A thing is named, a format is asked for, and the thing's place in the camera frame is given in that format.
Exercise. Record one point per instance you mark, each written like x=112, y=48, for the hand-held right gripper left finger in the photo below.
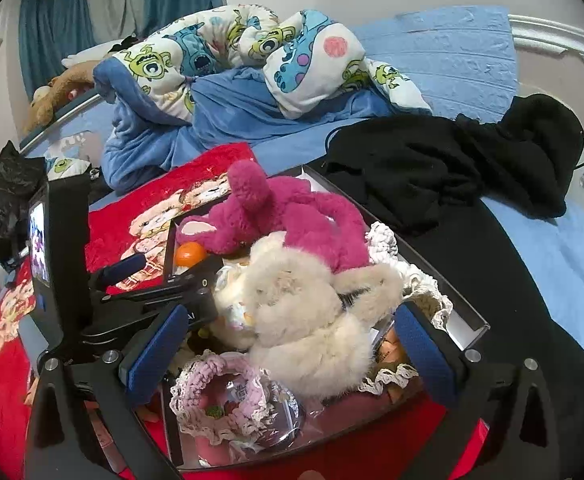
x=156, y=345

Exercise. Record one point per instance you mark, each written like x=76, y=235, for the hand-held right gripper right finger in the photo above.
x=424, y=350

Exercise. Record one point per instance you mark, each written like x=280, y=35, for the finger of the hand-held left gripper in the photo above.
x=181, y=287
x=121, y=267

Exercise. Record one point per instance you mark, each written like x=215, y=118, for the orange patterned snack packet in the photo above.
x=392, y=350

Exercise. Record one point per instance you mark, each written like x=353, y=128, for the orange tangerine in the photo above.
x=190, y=254

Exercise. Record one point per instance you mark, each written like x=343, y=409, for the black shallow box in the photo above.
x=464, y=332

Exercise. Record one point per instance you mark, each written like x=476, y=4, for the beige fluffy plush toy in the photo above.
x=312, y=330

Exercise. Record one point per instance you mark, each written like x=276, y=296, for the white knitted scrunchie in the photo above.
x=384, y=240

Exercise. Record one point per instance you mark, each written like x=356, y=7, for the magenta plush rabbit toy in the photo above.
x=292, y=220

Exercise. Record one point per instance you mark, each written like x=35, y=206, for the small white printed toy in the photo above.
x=231, y=305

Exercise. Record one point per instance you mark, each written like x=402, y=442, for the cream knitted scrunchie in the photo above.
x=424, y=287

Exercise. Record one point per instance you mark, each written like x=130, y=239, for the pink knitted scrunchie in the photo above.
x=216, y=375

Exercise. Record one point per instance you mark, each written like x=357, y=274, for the black plastic bag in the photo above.
x=11, y=195

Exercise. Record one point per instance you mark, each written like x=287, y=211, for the small cartoon printed pillow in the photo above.
x=64, y=166

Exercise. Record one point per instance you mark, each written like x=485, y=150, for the black smooth cloth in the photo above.
x=512, y=320

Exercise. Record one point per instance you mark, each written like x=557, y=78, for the peeling blue bed panel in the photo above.
x=71, y=133

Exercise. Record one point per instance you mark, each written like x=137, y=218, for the red bear printed blanket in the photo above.
x=211, y=160

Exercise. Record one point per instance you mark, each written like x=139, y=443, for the brown teddy bear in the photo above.
x=56, y=90

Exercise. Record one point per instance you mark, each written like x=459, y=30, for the black fleece hoodie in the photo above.
x=447, y=170

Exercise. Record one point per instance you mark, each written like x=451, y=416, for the white plush toy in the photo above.
x=91, y=53

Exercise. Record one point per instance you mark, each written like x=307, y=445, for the blue cartoon printed duvet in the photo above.
x=196, y=50

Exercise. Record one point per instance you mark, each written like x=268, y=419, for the grey curtain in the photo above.
x=116, y=7

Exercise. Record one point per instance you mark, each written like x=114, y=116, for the blue textured headboard panel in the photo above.
x=437, y=45

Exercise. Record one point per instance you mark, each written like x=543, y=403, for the silver bed rail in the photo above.
x=61, y=115

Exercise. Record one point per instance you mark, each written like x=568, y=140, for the white bed frame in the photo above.
x=557, y=35

